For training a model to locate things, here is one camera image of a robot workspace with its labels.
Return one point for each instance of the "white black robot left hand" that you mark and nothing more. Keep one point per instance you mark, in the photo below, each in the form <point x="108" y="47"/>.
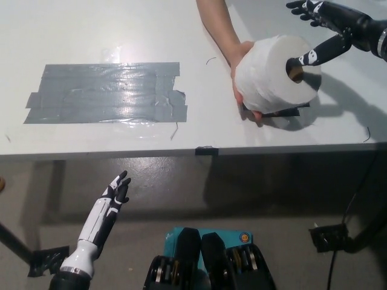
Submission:
<point x="96" y="223"/>

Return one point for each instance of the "person's bare hand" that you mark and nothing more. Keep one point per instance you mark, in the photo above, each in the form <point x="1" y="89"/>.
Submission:
<point x="237" y="57"/>

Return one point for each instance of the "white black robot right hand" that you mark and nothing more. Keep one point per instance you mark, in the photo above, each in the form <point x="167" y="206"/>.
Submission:
<point x="347" y="24"/>

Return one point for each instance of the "white toilet paper roll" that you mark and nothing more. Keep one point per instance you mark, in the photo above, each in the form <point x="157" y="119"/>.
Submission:
<point x="266" y="75"/>

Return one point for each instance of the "black ribbed robot body block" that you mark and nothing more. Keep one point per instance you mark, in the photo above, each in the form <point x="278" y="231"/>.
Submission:
<point x="242" y="269"/>
<point x="181" y="266"/>

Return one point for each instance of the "teal robot body top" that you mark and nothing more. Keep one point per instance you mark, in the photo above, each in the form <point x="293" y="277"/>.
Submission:
<point x="236" y="238"/>

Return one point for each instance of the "black tape square patch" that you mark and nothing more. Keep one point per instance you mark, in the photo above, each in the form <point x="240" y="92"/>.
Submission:
<point x="290" y="113"/>

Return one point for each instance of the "black diagonal table strut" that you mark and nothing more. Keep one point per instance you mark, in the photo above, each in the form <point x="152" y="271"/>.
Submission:
<point x="15" y="243"/>

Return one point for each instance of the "brown round object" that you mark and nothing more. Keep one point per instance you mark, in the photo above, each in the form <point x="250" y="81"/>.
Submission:
<point x="2" y="184"/>

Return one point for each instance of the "grey duct tape patch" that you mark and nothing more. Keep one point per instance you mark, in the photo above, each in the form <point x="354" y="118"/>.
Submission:
<point x="106" y="93"/>

